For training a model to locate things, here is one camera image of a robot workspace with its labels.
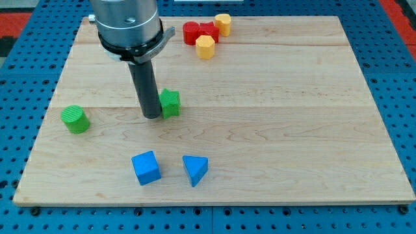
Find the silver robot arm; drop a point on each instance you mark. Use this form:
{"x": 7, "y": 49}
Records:
{"x": 131, "y": 30}

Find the green star block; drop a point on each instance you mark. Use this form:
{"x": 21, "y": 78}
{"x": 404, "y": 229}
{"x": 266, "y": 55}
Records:
{"x": 170, "y": 103}

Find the blue triangle block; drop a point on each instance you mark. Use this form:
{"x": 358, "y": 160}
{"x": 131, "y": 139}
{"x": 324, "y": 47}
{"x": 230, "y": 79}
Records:
{"x": 195, "y": 167}

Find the yellow hexagon block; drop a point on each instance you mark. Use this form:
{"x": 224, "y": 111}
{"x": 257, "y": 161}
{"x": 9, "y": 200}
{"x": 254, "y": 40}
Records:
{"x": 205, "y": 47}

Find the wooden board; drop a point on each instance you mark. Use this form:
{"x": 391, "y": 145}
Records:
{"x": 282, "y": 112}

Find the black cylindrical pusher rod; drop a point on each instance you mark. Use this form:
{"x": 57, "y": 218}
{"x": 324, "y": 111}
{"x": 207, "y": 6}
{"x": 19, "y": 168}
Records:
{"x": 146, "y": 89}

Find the blue cube block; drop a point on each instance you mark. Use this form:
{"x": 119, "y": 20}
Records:
{"x": 146, "y": 168}

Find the red star block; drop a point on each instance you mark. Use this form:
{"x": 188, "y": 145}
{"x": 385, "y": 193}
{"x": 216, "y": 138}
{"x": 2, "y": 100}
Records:
{"x": 209, "y": 29}

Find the red cylinder block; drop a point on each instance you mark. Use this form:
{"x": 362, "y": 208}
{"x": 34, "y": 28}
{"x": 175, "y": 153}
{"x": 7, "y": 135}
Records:
{"x": 191, "y": 32}

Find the yellow heart block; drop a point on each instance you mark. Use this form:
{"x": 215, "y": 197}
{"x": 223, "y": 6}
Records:
{"x": 223, "y": 23}

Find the green cylinder block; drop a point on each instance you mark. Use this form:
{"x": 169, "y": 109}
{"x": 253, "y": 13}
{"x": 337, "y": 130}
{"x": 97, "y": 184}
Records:
{"x": 74, "y": 118}

